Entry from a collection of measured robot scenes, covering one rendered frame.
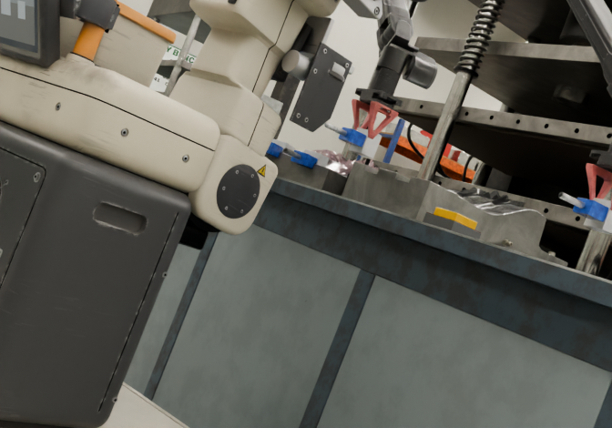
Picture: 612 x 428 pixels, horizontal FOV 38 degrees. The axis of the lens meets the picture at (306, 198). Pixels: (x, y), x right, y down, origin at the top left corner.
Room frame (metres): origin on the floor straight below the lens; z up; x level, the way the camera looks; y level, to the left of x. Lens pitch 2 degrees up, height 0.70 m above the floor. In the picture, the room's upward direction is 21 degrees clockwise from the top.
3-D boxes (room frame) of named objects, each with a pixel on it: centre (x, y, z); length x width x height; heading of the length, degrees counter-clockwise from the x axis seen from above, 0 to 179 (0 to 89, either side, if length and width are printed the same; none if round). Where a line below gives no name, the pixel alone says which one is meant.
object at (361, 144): (1.94, -0.04, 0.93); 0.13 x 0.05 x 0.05; 122
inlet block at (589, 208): (1.61, -0.47, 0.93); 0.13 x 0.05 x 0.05; 115
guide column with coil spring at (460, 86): (3.01, -0.35, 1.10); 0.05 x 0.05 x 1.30
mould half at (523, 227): (2.07, -0.35, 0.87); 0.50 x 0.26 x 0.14; 125
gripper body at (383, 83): (1.96, -0.07, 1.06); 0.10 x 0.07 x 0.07; 32
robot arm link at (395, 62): (1.96, -0.07, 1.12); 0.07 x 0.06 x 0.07; 105
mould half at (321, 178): (2.31, -0.07, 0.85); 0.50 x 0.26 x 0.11; 143
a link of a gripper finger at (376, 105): (1.95, -0.07, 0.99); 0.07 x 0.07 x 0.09; 32
